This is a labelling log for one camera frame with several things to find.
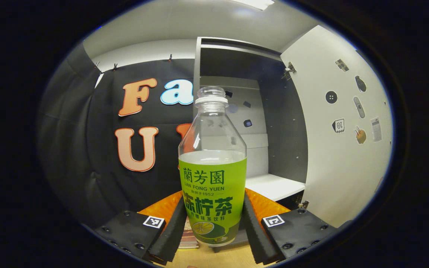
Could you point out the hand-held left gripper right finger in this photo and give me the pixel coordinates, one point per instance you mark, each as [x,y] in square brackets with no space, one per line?
[261,238]

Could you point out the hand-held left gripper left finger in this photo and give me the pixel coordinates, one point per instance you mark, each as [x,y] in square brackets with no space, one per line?
[171,234]

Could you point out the green label plastic bottle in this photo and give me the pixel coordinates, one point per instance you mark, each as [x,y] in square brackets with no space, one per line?
[212,178]

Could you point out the grey cabinet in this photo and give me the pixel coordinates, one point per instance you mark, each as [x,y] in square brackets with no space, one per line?
[285,130]

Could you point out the white cabinet shelf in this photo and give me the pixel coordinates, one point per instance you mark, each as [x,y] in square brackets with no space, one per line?
[274,186]

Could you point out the metal door hinge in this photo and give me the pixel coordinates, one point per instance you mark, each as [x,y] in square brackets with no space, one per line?
[303,204]
[290,69]

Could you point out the pale paperback book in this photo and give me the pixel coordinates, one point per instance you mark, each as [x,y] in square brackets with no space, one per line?
[188,242]

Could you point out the black backdrop cloth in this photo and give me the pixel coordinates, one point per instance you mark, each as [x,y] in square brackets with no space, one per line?
[88,167]

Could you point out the large ceiling light panel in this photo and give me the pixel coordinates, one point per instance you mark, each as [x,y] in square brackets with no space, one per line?
[255,3]

